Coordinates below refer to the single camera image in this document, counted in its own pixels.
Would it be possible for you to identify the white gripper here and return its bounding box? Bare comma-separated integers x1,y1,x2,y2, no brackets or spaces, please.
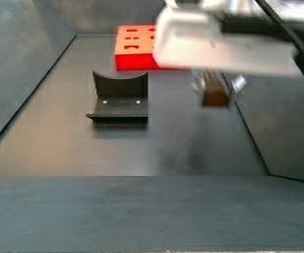
153,0,304,98

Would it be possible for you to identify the brown three prong peg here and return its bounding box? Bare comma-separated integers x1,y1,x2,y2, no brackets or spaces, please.
202,71,229,107

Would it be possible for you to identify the red shape sorting board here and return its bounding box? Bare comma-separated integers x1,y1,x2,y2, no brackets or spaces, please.
114,25,169,71

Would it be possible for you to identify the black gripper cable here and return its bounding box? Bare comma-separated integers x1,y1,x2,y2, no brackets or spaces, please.
254,0,304,87

